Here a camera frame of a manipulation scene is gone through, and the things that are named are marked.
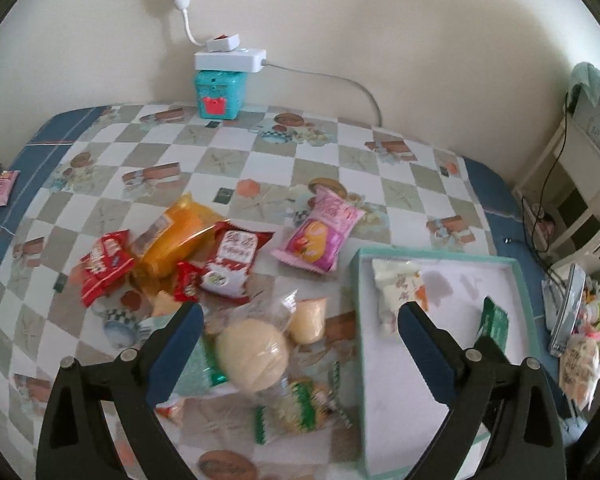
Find light yellow packet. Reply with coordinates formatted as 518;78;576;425
150;290;179;319

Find pink sachet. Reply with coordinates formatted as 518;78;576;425
0;170;20;209

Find checked printed tablecloth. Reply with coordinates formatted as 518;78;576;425
0;102;526;480

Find green yellow snack packet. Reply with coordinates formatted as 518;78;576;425
254;377;353;446

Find white chair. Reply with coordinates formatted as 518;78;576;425
511;89;600;273

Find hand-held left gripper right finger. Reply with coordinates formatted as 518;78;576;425
397;301;567;480

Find teal tin box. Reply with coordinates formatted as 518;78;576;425
193;69;244;120

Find orange snack packet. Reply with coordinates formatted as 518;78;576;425
130;194;228;281

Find small yellow cake packet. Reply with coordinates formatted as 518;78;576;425
286;297;328;346

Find white power cable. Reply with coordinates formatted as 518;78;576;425
261;59;384;127

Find white power strip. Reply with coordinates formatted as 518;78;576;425
194;47;267;75

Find teal cardboard box tray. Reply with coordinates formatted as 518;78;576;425
350;247;571;478

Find round bun in clear wrapper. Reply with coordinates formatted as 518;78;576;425
207;290;301;401

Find cream snack packet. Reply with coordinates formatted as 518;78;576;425
559;334;600;412

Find white floral snack packet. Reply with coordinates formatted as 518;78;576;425
371;258;430;336

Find pale green snack packet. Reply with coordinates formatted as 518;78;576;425
172;335;228;396

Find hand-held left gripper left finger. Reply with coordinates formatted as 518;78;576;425
36;301;204;480

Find small red snack packet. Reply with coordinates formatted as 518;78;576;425
174;261;205;303

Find teal cloth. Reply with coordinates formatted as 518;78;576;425
566;61;600;112

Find red white snack packet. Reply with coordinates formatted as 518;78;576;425
199;221;275;303

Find dark green snack packet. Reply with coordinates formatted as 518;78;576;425
477;296;511;356

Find white plug with red switch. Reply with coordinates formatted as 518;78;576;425
206;33;242;54

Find black cable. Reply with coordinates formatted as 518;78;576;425
526;89;582;263

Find pink snack packet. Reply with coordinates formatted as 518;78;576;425
271;186;366;276

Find large red snack packet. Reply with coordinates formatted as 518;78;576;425
79;229;136;309

